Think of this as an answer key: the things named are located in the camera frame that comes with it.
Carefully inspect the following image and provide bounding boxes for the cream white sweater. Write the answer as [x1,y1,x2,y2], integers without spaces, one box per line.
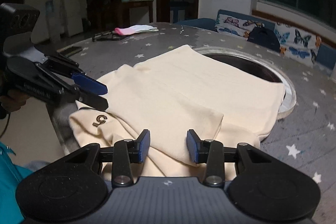
[70,45,285,177]

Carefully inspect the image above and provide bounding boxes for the person left hand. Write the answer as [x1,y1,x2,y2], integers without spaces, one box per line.
[1,90,30,114]

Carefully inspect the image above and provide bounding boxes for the black glasses on table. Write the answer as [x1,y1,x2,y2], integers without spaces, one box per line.
[92,31,125,42]

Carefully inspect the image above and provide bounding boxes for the teal sleeve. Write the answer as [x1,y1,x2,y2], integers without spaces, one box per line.
[0,143,33,224]

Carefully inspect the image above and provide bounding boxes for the grey star tablecloth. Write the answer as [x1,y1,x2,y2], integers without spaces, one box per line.
[55,23,335,223]

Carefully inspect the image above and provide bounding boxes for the white pink glove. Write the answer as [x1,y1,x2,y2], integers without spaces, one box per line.
[114,25,159,36]

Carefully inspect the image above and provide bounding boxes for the dark wooden side table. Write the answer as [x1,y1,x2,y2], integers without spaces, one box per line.
[117,0,154,28]

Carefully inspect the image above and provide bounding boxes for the white refrigerator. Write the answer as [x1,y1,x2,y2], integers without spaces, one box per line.
[63,0,83,36]

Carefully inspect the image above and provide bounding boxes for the round induction cooktop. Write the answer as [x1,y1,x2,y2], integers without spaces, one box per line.
[194,47,297,119]

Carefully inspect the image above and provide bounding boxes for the blue sofa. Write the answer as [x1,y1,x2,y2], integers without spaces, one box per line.
[175,10,335,76]

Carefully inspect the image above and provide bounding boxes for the black backpack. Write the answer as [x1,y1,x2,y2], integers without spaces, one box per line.
[247,27,281,53]

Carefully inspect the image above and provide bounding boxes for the butterfly pattern sofa cushion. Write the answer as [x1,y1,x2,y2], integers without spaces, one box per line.
[215,14,274,40]

